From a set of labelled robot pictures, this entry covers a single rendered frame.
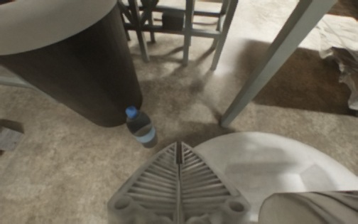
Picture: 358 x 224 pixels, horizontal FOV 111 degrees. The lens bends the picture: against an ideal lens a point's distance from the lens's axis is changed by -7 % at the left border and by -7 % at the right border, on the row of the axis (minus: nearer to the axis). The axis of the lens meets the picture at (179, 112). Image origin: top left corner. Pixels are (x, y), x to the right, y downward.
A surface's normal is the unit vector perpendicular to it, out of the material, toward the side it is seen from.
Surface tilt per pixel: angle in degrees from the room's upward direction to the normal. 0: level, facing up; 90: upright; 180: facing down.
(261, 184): 0
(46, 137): 0
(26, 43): 90
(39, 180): 0
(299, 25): 90
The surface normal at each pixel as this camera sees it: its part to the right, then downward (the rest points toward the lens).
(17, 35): 0.33, 0.84
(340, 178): 0.02, -0.46
